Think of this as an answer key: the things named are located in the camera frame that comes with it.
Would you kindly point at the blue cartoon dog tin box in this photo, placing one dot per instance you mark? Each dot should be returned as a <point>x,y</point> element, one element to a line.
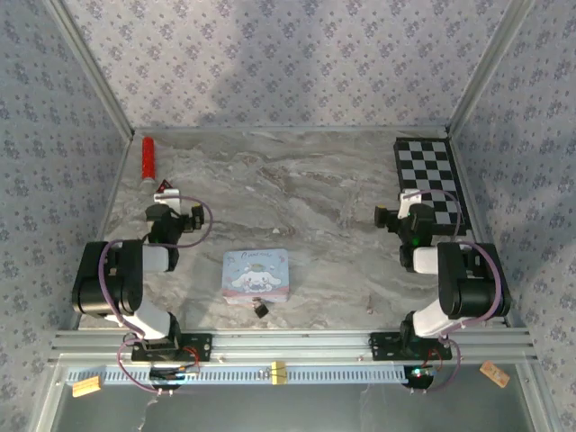
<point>255,276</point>

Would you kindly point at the small black padlock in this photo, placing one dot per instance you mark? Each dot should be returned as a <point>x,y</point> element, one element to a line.
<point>261,308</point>

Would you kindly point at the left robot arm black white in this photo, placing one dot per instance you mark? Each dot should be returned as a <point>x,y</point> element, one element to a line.
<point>108,279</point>

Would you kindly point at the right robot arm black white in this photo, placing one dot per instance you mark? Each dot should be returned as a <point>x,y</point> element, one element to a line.
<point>472,288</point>

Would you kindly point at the small red triangle sign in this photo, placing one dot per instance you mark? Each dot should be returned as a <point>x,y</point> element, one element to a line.
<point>164,183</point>

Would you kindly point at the black white checkerboard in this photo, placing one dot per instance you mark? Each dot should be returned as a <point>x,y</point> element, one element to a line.
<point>423,166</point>

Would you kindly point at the red cylinder with grey end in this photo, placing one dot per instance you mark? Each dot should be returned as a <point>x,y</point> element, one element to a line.
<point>147,157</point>

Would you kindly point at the orange printed tag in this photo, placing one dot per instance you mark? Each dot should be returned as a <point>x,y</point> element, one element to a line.
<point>494,374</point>

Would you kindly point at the yellow block with black bands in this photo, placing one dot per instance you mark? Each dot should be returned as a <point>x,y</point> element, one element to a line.
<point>279,372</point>

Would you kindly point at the plain wooden block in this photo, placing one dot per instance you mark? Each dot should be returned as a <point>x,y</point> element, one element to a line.
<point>87,387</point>

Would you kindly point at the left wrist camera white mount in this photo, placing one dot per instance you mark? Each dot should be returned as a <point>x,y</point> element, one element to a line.
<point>165,197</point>

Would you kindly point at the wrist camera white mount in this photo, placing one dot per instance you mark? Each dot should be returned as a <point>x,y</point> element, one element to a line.
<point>165,197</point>
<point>407,200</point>

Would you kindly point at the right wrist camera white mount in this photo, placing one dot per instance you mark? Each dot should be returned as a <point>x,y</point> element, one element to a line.
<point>407,200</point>

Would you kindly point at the aluminium profile rail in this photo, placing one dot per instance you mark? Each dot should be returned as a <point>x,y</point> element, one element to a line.
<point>292,342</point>

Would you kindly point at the aluminium frame post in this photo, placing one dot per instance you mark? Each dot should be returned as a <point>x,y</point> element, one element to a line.
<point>488,72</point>
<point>94,76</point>

